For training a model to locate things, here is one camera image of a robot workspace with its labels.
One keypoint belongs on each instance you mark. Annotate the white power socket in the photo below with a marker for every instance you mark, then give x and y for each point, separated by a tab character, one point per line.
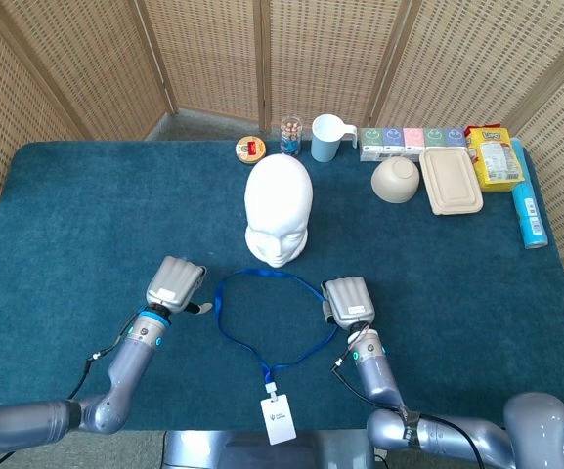
381	450

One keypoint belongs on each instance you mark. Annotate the yellow snack bag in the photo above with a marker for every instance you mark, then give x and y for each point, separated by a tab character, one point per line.
496	161

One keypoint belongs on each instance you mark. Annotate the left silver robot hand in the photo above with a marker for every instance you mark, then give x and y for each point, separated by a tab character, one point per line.
171	283

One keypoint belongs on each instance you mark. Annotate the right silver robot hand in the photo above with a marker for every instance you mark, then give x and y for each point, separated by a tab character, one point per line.
350	300

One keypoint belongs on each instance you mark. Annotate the white ID badge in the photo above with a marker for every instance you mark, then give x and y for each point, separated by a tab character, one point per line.
277	420

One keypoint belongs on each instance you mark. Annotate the multicolour tissue packet bundle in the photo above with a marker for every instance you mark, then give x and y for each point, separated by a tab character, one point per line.
408	141

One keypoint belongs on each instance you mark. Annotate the round red yellow tin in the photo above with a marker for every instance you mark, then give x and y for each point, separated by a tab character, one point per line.
250	150

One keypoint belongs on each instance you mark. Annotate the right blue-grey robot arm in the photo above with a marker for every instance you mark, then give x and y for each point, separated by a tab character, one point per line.
379	376

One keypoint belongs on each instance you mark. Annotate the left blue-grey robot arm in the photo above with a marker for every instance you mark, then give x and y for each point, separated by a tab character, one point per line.
125	371

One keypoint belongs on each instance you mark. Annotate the blue-grey robot torso base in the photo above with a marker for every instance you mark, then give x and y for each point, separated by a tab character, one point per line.
242	452

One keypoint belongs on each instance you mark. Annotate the dark teal table cloth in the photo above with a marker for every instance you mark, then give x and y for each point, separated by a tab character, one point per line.
91	220

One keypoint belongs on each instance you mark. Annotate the clear jar of batteries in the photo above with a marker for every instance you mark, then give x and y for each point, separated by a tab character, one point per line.
290	137

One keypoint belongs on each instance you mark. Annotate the wicker folding screen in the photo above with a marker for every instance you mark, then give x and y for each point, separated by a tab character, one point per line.
311	49

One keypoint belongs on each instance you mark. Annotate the white foam mannequin head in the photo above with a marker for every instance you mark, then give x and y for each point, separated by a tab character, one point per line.
277	205

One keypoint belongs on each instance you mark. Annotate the light blue wrapped roll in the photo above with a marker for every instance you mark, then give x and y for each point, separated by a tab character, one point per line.
530	215

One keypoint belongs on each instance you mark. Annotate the beige lidded lunch box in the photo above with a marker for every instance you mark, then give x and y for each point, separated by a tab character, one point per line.
450	183

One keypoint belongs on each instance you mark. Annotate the beige upturned bowl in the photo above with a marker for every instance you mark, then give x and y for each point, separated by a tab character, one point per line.
395	178

